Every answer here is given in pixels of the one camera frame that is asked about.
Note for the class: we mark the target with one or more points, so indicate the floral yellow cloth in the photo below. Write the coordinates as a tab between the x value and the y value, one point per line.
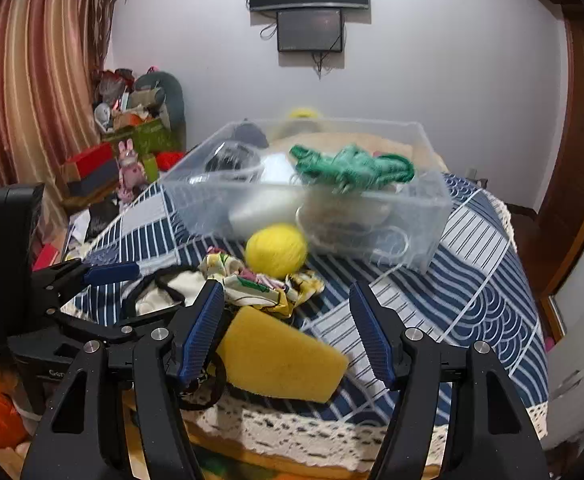
252	285

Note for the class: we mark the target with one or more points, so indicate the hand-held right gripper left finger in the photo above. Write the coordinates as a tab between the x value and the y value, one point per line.
202	327

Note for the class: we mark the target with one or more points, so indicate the beige cloth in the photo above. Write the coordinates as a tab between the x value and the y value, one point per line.
342	215

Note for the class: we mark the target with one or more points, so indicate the clear plastic storage box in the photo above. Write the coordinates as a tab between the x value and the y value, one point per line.
211	210

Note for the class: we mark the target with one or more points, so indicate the red box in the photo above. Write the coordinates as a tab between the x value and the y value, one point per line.
89	160

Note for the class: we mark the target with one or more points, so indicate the grey soft item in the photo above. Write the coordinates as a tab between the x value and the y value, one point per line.
249	132

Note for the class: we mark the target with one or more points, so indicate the white cabinet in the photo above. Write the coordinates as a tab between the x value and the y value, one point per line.
582	350

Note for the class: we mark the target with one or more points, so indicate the yellow plush toy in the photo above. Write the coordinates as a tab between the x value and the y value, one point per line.
304	112

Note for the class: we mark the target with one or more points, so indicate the white soft roll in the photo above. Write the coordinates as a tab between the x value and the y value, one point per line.
272	170

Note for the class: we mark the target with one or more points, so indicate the yellow yarn ball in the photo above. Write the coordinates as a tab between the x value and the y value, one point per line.
276	252

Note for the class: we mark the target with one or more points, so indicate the wooden door frame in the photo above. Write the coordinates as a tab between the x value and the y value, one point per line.
582	110

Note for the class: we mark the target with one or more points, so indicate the pink rabbit toy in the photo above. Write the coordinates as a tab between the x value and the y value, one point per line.
131	170

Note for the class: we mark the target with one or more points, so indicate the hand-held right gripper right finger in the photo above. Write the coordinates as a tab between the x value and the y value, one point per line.
372	340

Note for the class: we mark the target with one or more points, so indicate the blue patterned bed cover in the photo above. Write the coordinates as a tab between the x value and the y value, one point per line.
472	285

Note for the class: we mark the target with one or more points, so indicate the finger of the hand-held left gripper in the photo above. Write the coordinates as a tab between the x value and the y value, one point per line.
101	332
114	272

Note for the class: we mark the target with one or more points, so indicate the black soft item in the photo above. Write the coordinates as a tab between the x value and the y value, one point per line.
229	157

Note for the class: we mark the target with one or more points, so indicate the green cardboard box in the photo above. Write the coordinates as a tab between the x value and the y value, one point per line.
146	137

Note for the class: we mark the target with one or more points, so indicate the yellow sponge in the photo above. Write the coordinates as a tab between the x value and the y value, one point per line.
282	355

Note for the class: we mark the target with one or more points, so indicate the white cloth with black trim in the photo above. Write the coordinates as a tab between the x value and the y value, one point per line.
181	285

